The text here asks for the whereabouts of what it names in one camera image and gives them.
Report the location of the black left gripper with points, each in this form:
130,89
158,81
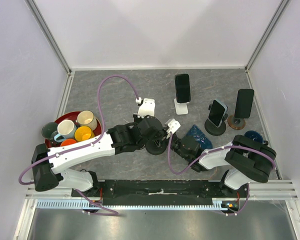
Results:
137,120

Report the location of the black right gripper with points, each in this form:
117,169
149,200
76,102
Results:
165,136

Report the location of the black round phone stand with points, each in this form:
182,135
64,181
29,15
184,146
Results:
150,148

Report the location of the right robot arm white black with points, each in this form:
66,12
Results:
251,161

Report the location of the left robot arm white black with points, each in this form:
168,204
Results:
52,166

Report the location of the white phone stand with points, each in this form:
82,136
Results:
181,108

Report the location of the black round stand right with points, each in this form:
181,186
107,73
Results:
213,130

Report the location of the black phone on white stand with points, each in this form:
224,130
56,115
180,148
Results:
182,88

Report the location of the wooden round phone stand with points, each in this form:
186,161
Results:
236,123

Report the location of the black phone on wooden stand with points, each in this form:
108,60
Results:
244,103

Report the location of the blue leaf-shaped plate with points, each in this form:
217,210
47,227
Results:
200,137

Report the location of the beige mug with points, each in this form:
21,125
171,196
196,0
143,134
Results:
88,119

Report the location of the yellow cup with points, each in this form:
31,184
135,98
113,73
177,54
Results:
83,133

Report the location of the orange cup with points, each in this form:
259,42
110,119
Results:
68,142

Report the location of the dark blue mug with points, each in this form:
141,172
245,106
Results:
255,136

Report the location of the dark green mug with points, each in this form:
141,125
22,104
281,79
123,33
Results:
49,130

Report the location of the red round tray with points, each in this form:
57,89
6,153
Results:
73,117

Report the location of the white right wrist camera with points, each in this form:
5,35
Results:
172,126

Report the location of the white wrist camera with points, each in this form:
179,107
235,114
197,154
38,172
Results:
146,107
172,126

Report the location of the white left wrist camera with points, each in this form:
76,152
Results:
146,107

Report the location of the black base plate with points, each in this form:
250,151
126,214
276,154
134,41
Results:
162,192

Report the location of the white mug blue handle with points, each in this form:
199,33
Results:
65,130

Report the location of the light blue cable duct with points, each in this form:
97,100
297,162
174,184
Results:
81,204

